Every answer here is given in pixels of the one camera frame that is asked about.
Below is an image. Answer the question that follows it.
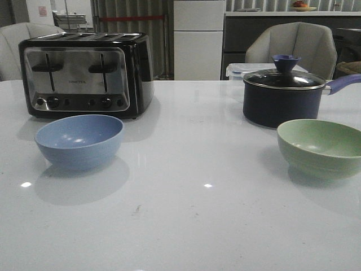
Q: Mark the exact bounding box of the blue bowl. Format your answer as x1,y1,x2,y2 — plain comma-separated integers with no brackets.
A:
34,114,124,171

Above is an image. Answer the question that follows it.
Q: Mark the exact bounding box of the green bowl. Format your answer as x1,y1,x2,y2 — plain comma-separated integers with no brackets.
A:
277,119,360,180

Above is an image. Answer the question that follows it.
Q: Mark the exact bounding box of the clear plastic food container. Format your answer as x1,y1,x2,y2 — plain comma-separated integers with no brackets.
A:
226,62,307,81

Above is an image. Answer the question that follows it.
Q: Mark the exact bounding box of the black and chrome toaster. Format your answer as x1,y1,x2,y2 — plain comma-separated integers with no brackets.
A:
19,33,154,119

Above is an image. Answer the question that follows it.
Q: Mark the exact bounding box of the dark blue saucepan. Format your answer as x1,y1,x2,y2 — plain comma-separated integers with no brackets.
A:
243,74,360,128

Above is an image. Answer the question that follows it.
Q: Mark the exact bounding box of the white refrigerator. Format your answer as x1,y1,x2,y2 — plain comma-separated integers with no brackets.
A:
174,1,226,81

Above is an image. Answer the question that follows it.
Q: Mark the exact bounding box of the glass lid with blue knob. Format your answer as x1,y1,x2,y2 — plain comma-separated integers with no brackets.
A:
243,54,326,90

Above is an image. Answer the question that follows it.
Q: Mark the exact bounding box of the beige chair right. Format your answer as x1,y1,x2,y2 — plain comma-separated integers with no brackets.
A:
245,22,337,80

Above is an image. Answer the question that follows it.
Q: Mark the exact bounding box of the beige chair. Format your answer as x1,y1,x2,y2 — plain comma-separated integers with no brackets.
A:
245,22,337,80
1,23,64,81

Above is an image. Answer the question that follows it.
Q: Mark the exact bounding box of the fruit plate on counter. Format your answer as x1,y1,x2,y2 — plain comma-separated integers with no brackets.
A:
291,0,316,12

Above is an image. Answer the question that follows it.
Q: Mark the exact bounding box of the beige chair left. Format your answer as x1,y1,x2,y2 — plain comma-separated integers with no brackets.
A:
1,23,64,81

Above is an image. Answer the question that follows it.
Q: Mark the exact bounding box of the grey counter cabinet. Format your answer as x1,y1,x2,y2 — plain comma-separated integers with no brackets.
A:
221,11,360,80

